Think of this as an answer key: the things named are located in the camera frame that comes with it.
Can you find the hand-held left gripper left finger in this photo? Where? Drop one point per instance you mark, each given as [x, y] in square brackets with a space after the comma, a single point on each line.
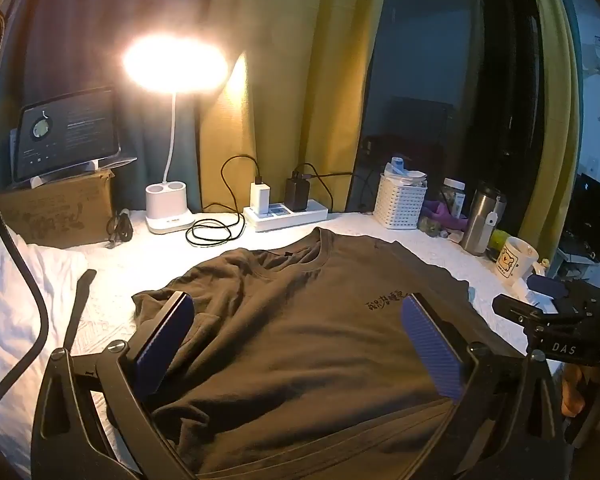
[162, 345]

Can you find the white plastic basket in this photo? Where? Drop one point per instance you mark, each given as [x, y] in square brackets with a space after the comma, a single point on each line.
[397, 205]

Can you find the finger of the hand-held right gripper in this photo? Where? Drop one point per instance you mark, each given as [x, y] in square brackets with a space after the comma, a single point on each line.
[510, 306]
[547, 285]

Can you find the white printed mug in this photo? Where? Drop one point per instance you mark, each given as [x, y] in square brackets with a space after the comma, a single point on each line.
[512, 260]

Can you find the narrow yellow curtain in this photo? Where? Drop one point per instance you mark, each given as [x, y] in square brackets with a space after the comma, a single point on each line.
[555, 35]

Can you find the wide yellow curtain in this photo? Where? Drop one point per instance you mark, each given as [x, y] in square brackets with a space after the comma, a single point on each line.
[290, 85]

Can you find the white desk lamp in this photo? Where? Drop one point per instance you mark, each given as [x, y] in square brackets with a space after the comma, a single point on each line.
[169, 210]

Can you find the black charger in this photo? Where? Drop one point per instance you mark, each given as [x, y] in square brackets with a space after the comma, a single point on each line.
[296, 192]

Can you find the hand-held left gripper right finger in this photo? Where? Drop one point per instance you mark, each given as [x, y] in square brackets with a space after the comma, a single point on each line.
[432, 345]

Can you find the black tablet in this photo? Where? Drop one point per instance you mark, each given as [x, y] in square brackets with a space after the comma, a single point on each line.
[65, 130]

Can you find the white pillow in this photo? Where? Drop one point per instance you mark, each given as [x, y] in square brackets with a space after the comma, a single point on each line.
[20, 310]

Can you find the yellow green container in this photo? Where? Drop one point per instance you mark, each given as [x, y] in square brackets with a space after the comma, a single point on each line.
[497, 241]

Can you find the person's right hand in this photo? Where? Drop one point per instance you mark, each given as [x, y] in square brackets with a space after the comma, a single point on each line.
[575, 390]

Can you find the blue white packet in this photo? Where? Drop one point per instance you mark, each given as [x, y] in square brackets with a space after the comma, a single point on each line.
[400, 165]

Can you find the dark brown t-shirt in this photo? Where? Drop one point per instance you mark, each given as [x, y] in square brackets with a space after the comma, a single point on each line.
[290, 340]

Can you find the stainless steel tumbler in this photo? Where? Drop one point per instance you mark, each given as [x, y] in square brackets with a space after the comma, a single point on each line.
[477, 225]

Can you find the purple pouch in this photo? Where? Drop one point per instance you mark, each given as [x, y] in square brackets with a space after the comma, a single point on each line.
[450, 222]

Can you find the white power strip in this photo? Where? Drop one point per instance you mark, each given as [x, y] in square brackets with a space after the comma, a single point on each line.
[290, 217]

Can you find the dark curtain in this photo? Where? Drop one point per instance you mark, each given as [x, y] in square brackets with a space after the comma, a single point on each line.
[80, 35]

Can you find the cardboard box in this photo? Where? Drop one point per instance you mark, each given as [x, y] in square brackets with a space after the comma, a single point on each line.
[55, 210]

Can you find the white charger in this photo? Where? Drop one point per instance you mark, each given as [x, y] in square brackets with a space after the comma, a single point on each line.
[260, 197]

